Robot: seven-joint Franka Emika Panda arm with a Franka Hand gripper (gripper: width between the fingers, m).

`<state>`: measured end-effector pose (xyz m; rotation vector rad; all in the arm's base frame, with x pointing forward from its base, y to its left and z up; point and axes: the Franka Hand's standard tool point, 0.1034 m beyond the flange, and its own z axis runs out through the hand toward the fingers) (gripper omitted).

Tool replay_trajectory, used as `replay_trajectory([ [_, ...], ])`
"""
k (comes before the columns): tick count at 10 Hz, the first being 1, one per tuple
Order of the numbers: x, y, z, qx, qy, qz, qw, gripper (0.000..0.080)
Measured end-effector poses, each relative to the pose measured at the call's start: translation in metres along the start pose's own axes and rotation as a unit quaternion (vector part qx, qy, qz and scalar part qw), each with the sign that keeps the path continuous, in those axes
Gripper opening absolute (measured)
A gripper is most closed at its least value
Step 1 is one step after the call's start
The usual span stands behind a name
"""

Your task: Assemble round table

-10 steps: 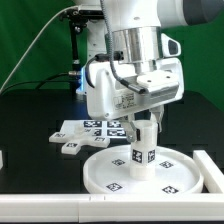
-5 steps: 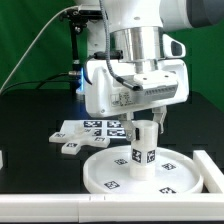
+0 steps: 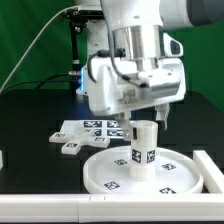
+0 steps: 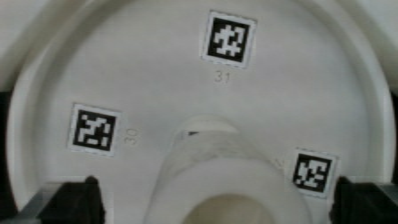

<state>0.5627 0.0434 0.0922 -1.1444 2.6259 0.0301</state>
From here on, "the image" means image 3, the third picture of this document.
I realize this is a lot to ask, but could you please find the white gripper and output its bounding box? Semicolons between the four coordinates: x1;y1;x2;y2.
87;33;185;140

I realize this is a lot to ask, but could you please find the white cross-shaped table base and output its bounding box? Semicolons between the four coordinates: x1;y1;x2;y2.
49;127;110;155

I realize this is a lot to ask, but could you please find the white round table top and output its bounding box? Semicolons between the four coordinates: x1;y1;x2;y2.
83;146;203;195

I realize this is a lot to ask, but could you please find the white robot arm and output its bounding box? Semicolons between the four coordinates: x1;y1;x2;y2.
77;0;224;141

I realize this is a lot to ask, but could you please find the white marker sheet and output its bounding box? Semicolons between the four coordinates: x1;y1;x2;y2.
60;120;123;139

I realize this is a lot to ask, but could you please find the grey braided robot cable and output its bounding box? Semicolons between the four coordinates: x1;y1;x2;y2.
87;0;148;88

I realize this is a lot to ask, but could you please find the white right rail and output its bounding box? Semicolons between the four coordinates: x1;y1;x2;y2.
193;150;224;194

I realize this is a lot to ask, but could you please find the white rail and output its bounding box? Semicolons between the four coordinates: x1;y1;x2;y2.
0;194;224;223
193;150;224;194

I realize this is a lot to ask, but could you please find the black cable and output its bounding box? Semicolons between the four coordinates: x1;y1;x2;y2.
0;71;82;96

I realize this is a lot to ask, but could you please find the black camera stand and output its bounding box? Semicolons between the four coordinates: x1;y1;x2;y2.
59;7;103;93

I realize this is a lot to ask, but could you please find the white cable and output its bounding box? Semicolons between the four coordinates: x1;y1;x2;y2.
0;5;79;94

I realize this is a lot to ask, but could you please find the white front rail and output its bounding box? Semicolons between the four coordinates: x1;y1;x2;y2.
0;194;224;223

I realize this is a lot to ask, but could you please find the white left rail stub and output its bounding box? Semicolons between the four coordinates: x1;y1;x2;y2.
0;150;3;170

